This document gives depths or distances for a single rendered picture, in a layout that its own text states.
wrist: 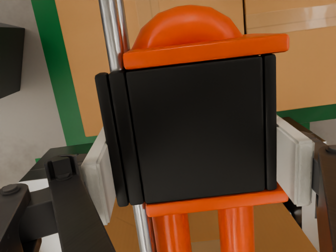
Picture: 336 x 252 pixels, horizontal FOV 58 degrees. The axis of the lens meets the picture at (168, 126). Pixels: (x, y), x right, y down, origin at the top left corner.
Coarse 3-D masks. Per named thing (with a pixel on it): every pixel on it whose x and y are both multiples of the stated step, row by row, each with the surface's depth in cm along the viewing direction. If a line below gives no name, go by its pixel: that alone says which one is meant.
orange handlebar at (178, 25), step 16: (160, 16) 14; (176, 16) 14; (192, 16) 14; (208, 16) 14; (224, 16) 15; (144, 32) 15; (160, 32) 14; (176, 32) 14; (192, 32) 14; (208, 32) 14; (224, 32) 14; (240, 32) 15; (240, 208) 17; (160, 224) 18; (176, 224) 17; (224, 224) 18; (240, 224) 18; (160, 240) 18; (176, 240) 18; (224, 240) 18; (240, 240) 18
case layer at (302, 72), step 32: (64, 0) 64; (96, 0) 64; (128, 0) 64; (160, 0) 64; (192, 0) 64; (224, 0) 65; (256, 0) 65; (288, 0) 65; (320, 0) 65; (64, 32) 66; (96, 32) 66; (128, 32) 66; (256, 32) 67; (288, 32) 67; (320, 32) 67; (96, 64) 68; (288, 64) 69; (320, 64) 69; (96, 96) 70; (288, 96) 71; (320, 96) 71; (96, 128) 72
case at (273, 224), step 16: (128, 208) 64; (256, 208) 59; (272, 208) 58; (112, 224) 59; (128, 224) 58; (192, 224) 56; (208, 224) 56; (256, 224) 54; (272, 224) 54; (288, 224) 53; (112, 240) 54; (128, 240) 54; (192, 240) 52; (256, 240) 50; (272, 240) 50; (288, 240) 49; (304, 240) 49
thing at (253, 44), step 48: (144, 48) 14; (192, 48) 13; (240, 48) 13; (288, 48) 13; (144, 96) 14; (192, 96) 14; (240, 96) 14; (144, 144) 14; (192, 144) 14; (240, 144) 15; (144, 192) 15; (192, 192) 15; (240, 192) 15
